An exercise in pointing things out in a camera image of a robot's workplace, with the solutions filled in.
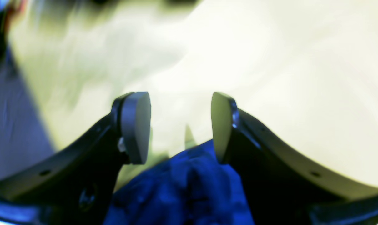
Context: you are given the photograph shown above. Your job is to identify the blue long-sleeve T-shirt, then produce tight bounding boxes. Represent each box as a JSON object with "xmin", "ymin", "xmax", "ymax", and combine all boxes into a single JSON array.
[{"xmin": 103, "ymin": 140, "xmax": 254, "ymax": 225}]

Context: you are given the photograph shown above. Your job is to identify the yellow table cloth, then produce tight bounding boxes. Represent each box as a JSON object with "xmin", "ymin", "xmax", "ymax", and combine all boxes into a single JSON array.
[{"xmin": 9, "ymin": 0, "xmax": 378, "ymax": 189}]

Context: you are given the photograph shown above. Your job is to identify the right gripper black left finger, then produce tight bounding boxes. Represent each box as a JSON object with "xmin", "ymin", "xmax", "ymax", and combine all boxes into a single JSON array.
[{"xmin": 0, "ymin": 92, "xmax": 151, "ymax": 225}]

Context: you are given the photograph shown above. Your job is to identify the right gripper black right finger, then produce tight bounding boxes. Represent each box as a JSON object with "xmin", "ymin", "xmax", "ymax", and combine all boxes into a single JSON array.
[{"xmin": 211, "ymin": 92, "xmax": 378, "ymax": 225}]

